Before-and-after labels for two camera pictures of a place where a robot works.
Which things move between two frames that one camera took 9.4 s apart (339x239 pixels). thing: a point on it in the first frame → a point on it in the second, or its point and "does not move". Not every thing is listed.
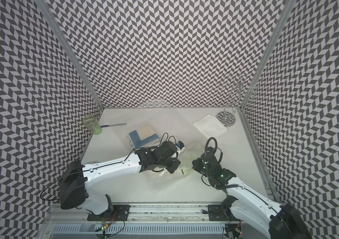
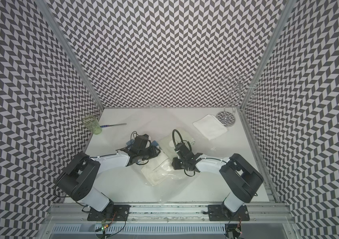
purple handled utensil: (102, 126) does not move
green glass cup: (90, 121) does not move
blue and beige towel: (144, 137) → (130, 142)
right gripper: (197, 164) → (175, 163)
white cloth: (210, 126) does not move
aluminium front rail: (138, 212) does not move
